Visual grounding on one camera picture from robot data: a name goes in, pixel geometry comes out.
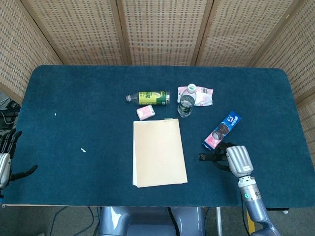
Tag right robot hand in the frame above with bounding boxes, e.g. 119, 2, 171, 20
213, 142, 254, 178

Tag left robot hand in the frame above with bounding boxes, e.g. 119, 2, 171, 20
0, 128, 39, 190

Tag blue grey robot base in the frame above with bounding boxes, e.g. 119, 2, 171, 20
98, 206, 206, 236

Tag blue pink cookie package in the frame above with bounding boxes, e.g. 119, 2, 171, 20
202, 110, 242, 150

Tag pink white snack bag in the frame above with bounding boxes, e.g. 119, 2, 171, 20
177, 86, 214, 107

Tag clear water bottle white cap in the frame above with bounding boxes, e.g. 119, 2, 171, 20
177, 84, 197, 118

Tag beige paper notepad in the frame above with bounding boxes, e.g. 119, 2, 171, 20
132, 118, 188, 189

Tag blue table mat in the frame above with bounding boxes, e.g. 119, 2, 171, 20
3, 64, 315, 208

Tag small pink tissue pack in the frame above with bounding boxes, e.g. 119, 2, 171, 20
136, 104, 156, 121

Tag green label drink bottle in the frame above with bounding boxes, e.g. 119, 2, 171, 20
126, 91, 171, 106

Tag woven bamboo folding screen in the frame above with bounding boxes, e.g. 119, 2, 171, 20
0, 0, 315, 170

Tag black equipment with cables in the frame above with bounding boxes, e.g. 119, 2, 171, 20
0, 97, 22, 138

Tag black floor cable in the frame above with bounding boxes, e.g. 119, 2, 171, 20
48, 206, 68, 236

